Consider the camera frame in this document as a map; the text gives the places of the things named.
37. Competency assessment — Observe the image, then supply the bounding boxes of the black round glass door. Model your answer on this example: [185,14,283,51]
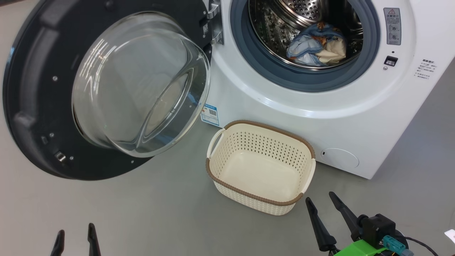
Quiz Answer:
[3,0,214,181]

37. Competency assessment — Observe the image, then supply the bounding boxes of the grey rubber door gasket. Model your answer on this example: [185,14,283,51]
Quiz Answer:
[230,0,381,93]

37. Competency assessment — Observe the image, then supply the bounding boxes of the black right camera cable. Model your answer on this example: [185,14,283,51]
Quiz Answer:
[405,236,439,256]

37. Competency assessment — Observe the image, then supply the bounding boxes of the grey warning label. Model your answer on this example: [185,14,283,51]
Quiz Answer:
[383,7,402,46]

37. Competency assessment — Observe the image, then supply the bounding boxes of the cream garment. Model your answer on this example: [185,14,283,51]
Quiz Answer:
[316,37,347,65]

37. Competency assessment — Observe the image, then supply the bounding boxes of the perforated steel drum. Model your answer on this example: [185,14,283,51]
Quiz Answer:
[248,0,364,70]

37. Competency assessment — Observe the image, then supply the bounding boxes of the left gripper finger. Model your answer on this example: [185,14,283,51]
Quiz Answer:
[87,223,102,256]
[50,230,65,256]

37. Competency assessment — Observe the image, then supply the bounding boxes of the cream perforated laundry basket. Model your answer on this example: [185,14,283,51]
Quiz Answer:
[205,120,316,216]

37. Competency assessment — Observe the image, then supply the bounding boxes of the metal door hinge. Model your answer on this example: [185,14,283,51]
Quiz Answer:
[205,0,225,46]

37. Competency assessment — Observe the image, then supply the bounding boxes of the teal right camera connector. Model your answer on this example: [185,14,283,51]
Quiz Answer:
[382,235,414,256]

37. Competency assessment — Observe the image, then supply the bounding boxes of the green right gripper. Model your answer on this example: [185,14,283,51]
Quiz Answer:
[305,192,390,256]

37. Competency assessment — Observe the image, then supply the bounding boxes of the white washing machine body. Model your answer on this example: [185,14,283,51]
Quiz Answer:
[199,0,455,180]

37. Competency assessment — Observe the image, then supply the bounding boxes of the blue white energy label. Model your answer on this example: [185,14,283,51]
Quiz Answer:
[200,103,220,127]

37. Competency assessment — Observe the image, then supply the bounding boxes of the pale blue white garment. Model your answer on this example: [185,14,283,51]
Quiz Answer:
[287,36,320,66]

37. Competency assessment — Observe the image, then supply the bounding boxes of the round white filter cover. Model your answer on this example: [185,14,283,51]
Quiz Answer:
[320,148,360,169]

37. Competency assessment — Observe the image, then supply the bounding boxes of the black printed text label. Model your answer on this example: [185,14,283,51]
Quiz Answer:
[414,59,438,80]

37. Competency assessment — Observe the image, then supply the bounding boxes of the blue bear print garment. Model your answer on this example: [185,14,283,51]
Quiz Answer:
[286,22,347,66]

